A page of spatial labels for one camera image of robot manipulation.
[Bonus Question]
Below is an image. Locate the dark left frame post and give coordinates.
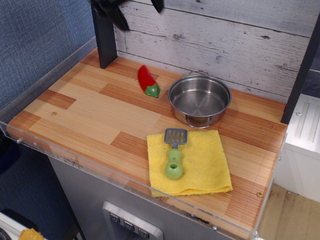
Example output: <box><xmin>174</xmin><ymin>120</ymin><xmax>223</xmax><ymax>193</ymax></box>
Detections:
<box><xmin>89</xmin><ymin>0</ymin><xmax>118</xmax><ymax>69</ymax></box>

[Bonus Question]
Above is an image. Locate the black yellow object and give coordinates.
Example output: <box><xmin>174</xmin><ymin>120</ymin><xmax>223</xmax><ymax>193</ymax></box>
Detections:
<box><xmin>0</xmin><ymin>209</ymin><xmax>46</xmax><ymax>240</ymax></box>

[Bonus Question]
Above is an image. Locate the clear acrylic guard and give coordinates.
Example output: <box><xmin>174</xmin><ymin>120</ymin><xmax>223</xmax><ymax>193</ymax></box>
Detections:
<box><xmin>0</xmin><ymin>40</ymin><xmax>287</xmax><ymax>240</ymax></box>

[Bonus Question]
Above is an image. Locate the yellow cloth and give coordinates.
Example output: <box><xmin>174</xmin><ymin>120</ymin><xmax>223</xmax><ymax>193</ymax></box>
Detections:
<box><xmin>147</xmin><ymin>130</ymin><xmax>233</xmax><ymax>198</ymax></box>

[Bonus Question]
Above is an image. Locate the dark frame post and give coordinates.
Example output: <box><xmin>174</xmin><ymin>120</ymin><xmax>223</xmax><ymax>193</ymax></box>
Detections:
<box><xmin>89</xmin><ymin>0</ymin><xmax>118</xmax><ymax>69</ymax></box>
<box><xmin>280</xmin><ymin>13</ymin><xmax>320</xmax><ymax>125</ymax></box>

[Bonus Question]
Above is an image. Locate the dark right frame post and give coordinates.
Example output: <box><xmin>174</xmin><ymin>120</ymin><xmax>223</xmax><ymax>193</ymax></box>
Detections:
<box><xmin>280</xmin><ymin>13</ymin><xmax>320</xmax><ymax>125</ymax></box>

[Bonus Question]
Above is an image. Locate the green grey toy spatula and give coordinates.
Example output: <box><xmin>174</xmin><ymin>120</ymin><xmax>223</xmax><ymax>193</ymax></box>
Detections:
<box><xmin>164</xmin><ymin>128</ymin><xmax>188</xmax><ymax>180</ymax></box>

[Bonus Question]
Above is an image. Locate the silver button panel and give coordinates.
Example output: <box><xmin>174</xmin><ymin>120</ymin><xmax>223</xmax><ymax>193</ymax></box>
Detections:
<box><xmin>102</xmin><ymin>201</ymin><xmax>164</xmax><ymax>240</ymax></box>

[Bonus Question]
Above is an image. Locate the stainless steel pot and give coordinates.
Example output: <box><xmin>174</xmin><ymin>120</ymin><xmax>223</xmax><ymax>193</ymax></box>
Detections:
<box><xmin>167</xmin><ymin>70</ymin><xmax>232</xmax><ymax>129</ymax></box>

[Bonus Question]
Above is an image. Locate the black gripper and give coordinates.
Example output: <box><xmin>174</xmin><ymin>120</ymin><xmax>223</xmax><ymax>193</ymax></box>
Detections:
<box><xmin>89</xmin><ymin>0</ymin><xmax>165</xmax><ymax>31</ymax></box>

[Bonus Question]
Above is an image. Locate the white metal box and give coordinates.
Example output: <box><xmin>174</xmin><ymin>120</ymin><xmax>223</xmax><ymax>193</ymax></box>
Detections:
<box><xmin>273</xmin><ymin>94</ymin><xmax>320</xmax><ymax>202</ymax></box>

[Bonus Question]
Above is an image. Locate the grey toy cabinet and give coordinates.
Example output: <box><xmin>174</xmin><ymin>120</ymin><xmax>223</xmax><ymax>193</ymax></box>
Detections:
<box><xmin>49</xmin><ymin>157</ymin><xmax>253</xmax><ymax>240</ymax></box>

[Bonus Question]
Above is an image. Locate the red toy chili pepper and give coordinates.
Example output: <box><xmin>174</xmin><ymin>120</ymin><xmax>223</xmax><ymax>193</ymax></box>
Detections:
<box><xmin>137</xmin><ymin>65</ymin><xmax>161</xmax><ymax>98</ymax></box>

